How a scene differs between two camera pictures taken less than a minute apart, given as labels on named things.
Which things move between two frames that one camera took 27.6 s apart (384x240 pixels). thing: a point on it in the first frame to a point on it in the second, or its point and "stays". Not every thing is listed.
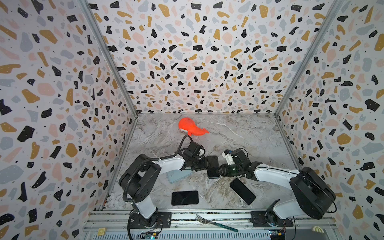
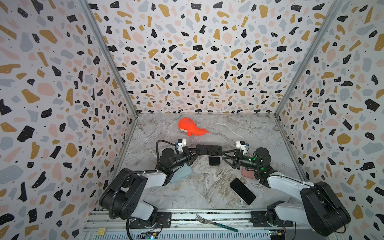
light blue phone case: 175,176 stays
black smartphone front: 185,197 to 210,150
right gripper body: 223,169 to 235,157
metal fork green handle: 204,221 stays
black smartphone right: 243,191 stays
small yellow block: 101,231 stays
